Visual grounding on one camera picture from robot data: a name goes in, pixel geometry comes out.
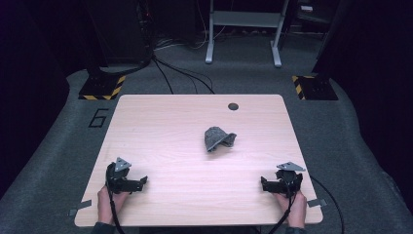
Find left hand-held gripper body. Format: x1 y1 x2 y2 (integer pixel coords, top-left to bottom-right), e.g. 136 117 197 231
105 157 132 195

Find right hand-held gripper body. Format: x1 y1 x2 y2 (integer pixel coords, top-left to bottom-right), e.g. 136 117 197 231
276 161 306 198

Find grey towel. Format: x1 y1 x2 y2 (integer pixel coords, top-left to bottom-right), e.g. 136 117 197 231
204 126 238 153

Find person's right hand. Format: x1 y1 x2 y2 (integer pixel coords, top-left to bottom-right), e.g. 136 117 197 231
276 190 307 229

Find person's left hand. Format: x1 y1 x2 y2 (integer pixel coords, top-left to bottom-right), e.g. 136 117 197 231
96 185 130 225

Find grey tape strip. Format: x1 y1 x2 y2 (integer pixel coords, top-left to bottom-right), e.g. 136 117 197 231
306 198 328 209
67 199 93 217

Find black stand base striped edge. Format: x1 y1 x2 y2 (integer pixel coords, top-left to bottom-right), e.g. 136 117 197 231
291 75 339 101
78 74 127 101

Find dark stand column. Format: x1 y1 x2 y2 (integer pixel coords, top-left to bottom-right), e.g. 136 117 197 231
83 0 154 77
311 0 350 77

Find right hand-held gripper black cable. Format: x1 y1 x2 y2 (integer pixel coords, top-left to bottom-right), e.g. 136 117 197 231
267 176 298 234

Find hand-held gripper black cable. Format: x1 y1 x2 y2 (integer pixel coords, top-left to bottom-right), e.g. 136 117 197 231
267 176 298 234
108 191 126 234

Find left hand-held gripper black cable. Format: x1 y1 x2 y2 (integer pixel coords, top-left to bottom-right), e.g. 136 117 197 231
108 191 126 234

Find thin black cable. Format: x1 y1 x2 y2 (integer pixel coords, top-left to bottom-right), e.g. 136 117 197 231
310 175 345 234

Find black floor cables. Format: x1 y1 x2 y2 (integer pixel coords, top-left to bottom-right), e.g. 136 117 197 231
151 56 216 96

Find white floor cables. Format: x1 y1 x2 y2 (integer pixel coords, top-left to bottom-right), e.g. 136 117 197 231
154 0 228 52

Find white desk frame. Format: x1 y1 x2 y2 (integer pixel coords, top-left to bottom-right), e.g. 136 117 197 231
205 0 291 68

